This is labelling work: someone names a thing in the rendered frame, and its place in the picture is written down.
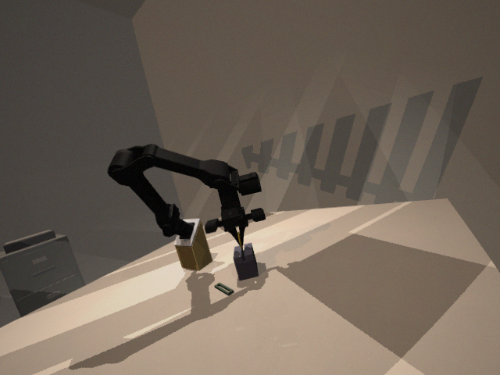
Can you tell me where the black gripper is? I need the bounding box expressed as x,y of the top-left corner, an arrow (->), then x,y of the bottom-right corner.
204,197 -> 266,245

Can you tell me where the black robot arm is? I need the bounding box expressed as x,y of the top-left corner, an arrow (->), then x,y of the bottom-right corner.
108,144 -> 262,239

